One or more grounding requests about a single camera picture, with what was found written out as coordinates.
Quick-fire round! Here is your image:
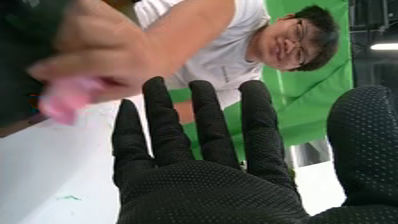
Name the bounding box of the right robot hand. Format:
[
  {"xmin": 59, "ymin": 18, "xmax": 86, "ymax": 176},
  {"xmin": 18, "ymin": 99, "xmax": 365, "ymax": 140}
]
[{"xmin": 111, "ymin": 76, "xmax": 398, "ymax": 224}]

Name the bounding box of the dark mat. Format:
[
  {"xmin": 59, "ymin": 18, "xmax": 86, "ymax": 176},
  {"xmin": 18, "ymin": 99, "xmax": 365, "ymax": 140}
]
[{"xmin": 0, "ymin": 0, "xmax": 77, "ymax": 129}]

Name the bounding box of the pink flower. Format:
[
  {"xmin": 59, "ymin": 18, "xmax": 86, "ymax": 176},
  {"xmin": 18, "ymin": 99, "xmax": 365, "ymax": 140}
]
[{"xmin": 38, "ymin": 75, "xmax": 114, "ymax": 127}]

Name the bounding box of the white sheet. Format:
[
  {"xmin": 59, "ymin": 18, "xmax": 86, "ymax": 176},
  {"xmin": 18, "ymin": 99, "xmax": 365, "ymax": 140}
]
[{"xmin": 0, "ymin": 98, "xmax": 349, "ymax": 224}]

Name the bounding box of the person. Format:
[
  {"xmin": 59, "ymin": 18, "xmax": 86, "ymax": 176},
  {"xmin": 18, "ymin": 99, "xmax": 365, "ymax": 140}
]
[{"xmin": 25, "ymin": 0, "xmax": 343, "ymax": 125}]

